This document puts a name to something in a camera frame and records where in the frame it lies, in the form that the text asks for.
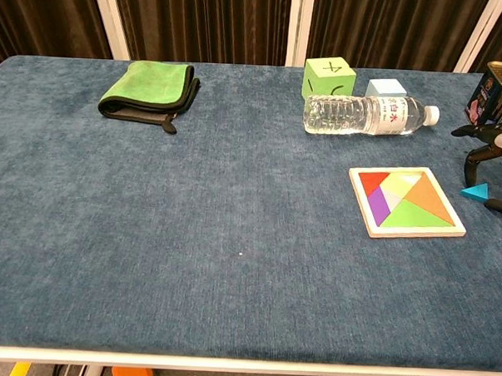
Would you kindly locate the blue triangle block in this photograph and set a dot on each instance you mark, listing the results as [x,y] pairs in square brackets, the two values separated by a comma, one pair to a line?
[477,193]

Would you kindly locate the orange tangram triangle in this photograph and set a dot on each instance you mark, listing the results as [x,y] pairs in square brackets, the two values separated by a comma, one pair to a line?
[431,200]

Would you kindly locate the green tangram triangle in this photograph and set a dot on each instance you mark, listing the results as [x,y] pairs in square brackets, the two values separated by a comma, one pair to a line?
[412,216]

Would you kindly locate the red tangram triangle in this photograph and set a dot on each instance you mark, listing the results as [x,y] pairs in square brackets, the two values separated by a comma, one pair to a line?
[370,181]

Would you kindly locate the dark blue luncheon meat tin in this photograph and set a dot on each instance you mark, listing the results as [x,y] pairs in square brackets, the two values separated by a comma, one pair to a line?
[494,94]

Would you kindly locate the wooden tangram tray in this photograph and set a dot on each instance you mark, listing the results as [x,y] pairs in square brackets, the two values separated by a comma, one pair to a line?
[459,230]

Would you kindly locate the pale yellow tangram piece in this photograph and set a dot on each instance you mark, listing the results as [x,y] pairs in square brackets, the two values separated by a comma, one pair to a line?
[401,186]

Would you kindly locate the light blue foam cube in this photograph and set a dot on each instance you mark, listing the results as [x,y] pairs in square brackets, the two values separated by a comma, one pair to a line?
[384,87]

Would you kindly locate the purple tangram parallelogram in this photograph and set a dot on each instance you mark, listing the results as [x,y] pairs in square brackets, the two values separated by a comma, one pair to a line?
[379,206]

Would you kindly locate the clear plastic water bottle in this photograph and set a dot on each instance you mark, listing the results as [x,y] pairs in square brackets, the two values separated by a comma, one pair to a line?
[362,116]

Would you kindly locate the green foam cube with markings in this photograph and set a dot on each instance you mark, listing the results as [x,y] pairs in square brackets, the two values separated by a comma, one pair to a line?
[326,81]

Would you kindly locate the blue fabric table cover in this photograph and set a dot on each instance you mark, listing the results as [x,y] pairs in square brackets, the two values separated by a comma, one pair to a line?
[216,220]

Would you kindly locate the folded green microfibre cloth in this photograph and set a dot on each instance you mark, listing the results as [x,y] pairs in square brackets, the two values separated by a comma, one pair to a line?
[149,87]

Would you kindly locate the orange object under table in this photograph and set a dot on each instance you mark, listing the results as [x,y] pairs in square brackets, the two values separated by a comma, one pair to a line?
[132,375]

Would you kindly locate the white table leg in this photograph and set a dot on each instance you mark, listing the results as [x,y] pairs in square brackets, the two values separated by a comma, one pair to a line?
[93,373]

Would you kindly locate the yellow object under table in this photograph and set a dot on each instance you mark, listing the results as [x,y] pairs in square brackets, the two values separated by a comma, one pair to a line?
[19,369]

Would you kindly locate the white table edge rail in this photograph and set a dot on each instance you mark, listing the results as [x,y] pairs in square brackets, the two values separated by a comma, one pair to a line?
[243,364]

